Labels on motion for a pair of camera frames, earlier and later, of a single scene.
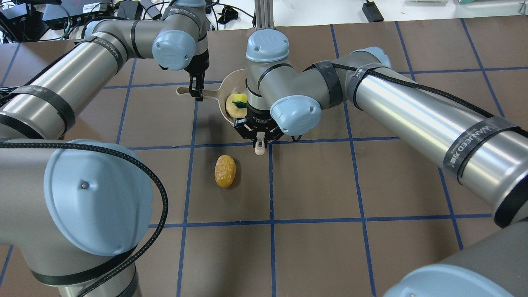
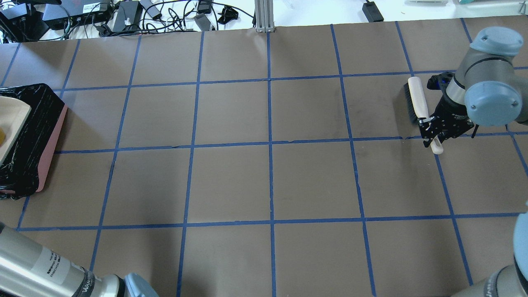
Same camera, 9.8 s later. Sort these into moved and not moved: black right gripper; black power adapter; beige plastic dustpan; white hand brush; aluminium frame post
Moved: beige plastic dustpan; black right gripper; white hand brush
Not moved: black power adapter; aluminium frame post
